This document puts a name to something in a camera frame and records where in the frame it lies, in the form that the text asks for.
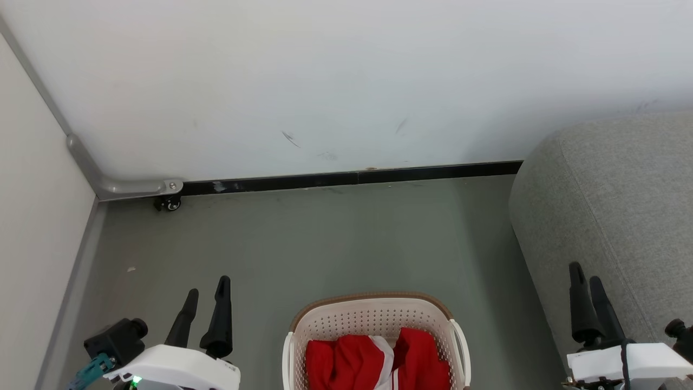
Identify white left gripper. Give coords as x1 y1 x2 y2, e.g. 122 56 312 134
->
103 276 241 390

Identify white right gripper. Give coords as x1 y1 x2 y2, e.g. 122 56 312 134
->
563 262 693 390

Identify red shorts with white stripe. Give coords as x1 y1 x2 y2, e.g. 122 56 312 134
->
305 334 402 390

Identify plain red garment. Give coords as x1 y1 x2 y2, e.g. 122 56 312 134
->
393 327 452 390

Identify grey fabric sofa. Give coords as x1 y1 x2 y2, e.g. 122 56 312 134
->
508 111 693 380

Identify grey floor skirting strip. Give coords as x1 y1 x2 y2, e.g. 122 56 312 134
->
35 199 107 390

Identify cream plastic laundry basket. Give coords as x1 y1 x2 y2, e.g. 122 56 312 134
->
282 291 472 390

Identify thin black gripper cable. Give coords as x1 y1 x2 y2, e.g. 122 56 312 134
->
620 339 635 390

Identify teal cable connector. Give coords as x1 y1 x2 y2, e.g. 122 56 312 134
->
65 353 117 390

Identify black wall baseboard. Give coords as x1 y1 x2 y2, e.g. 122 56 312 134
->
181 160 524 197

